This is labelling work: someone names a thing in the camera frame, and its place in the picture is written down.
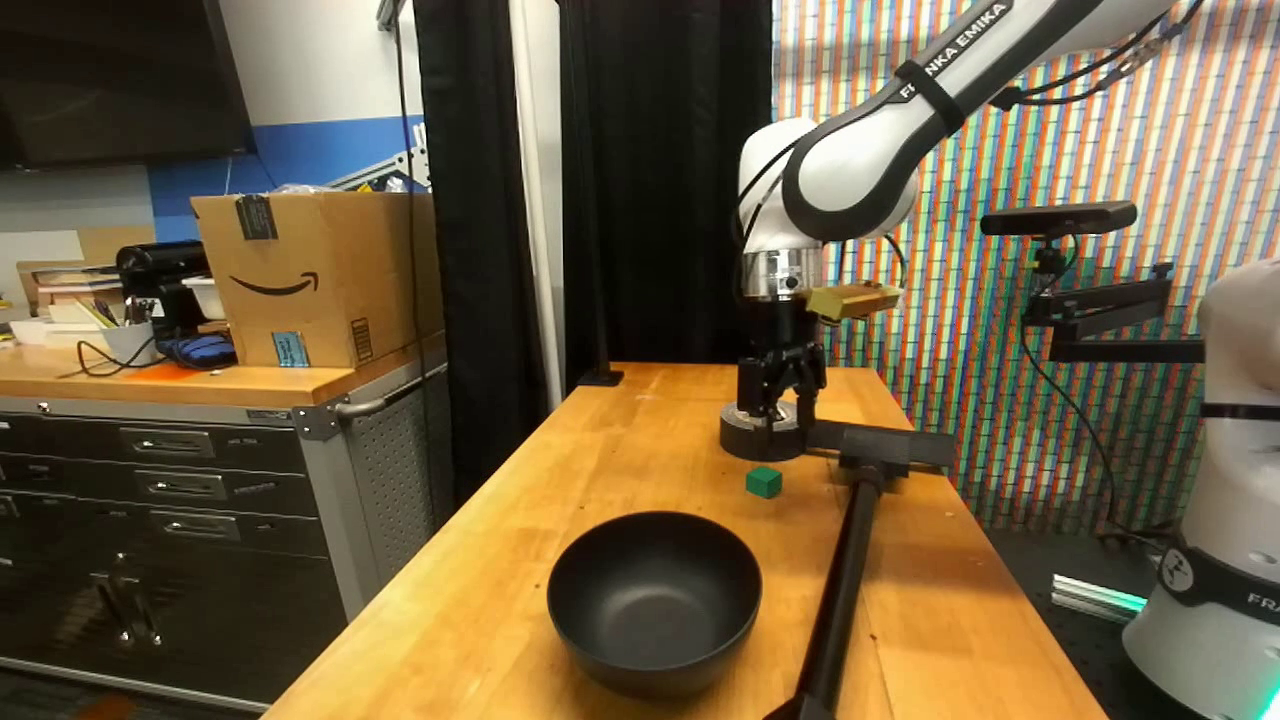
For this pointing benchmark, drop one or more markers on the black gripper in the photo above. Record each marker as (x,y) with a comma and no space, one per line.
(780,331)

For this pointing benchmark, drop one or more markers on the green block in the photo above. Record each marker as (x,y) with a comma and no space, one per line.
(760,481)

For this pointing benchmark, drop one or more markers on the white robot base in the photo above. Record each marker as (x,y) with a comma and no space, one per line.
(1220,534)

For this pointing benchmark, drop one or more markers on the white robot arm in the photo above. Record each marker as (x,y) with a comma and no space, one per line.
(855,175)

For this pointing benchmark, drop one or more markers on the black round disc base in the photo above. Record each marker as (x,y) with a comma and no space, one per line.
(753,442)

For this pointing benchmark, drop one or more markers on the black pole with clamp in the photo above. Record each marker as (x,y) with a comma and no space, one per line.
(845,572)

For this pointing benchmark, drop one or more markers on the black curtain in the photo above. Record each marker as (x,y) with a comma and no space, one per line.
(661,184)
(473,241)

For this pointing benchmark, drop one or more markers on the black bowl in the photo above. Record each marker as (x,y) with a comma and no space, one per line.
(654,606)

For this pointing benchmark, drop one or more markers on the striped shimmering backdrop panel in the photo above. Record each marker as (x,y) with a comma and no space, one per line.
(1012,147)

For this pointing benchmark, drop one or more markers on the white teal light bar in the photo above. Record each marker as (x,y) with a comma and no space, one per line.
(1096,593)

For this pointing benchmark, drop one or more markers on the brown cardboard shipping box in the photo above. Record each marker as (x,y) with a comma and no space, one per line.
(320,281)

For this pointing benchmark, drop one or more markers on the blue flat item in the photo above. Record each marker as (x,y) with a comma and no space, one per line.
(200,348)

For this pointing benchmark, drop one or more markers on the grey tool cabinet wooden top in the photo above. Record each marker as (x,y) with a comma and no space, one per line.
(200,505)

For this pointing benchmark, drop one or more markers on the black label printer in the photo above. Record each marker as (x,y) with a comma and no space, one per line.
(163,285)

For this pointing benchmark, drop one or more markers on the black hanging tool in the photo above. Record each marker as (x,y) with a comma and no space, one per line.
(113,606)

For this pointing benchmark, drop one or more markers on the small open cardboard box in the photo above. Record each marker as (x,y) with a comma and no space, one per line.
(67,285)

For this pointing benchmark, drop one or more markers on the tan wrist camera mount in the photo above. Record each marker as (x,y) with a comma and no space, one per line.
(855,303)

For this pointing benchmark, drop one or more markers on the small black table bracket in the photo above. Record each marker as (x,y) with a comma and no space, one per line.
(600,377)

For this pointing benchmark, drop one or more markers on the black bar camera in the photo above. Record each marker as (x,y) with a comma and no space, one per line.
(1062,218)

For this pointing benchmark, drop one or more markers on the black wall monitor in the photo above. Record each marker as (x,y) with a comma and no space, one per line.
(107,74)

